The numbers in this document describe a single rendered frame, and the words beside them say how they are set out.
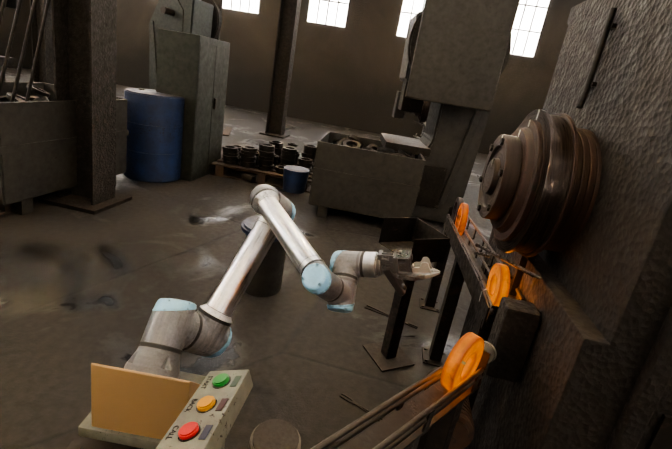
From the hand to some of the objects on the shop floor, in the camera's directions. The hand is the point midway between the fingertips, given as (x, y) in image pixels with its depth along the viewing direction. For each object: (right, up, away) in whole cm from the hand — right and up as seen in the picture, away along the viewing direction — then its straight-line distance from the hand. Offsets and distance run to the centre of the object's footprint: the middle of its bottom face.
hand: (436, 274), depth 137 cm
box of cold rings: (-9, +10, +296) cm, 296 cm away
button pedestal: (-73, -77, -30) cm, 110 cm away
